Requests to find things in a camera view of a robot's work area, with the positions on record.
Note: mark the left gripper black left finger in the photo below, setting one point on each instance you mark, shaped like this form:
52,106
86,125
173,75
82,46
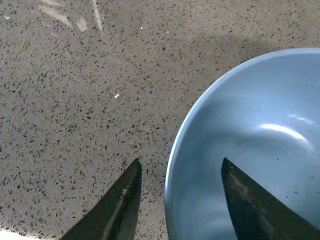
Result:
115,216

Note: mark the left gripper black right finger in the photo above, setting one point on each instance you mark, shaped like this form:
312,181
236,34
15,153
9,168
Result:
258,215

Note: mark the blue bowl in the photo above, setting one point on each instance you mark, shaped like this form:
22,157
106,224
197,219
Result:
264,116

